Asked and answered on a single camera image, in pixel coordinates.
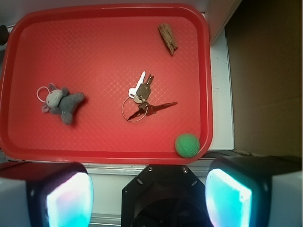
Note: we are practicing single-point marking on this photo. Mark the brown cardboard box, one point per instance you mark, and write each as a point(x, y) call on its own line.
point(265, 45)

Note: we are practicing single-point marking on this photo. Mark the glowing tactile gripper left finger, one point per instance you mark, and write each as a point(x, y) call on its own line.
point(46, 194)

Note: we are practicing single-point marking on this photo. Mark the red plastic tray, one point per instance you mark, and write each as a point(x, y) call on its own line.
point(101, 51)

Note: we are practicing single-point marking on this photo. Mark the dark round knob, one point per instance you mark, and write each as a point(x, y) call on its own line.
point(4, 34)

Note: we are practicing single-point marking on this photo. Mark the bunch of keys on ring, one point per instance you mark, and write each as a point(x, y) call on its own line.
point(140, 94)

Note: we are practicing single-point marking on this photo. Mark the green yarn ball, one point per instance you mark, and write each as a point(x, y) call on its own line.
point(187, 145)

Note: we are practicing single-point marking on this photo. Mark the brown wood chip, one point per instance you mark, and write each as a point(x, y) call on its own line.
point(168, 37)

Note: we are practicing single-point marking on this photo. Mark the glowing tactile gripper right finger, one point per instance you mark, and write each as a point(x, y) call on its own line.
point(247, 191)

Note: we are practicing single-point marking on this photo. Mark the grey plush donkey toy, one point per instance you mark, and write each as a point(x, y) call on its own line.
point(59, 101)

